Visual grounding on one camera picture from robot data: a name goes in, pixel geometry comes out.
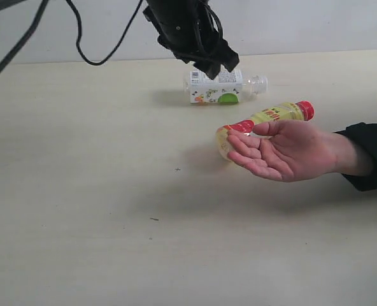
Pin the person's open bare hand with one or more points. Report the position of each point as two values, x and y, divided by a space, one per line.
292 150

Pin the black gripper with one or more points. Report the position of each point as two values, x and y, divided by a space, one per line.
192 31

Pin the black sleeved forearm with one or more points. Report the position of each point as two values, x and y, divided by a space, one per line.
365 136

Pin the white label tea bottle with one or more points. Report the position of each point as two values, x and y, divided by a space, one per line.
228 88

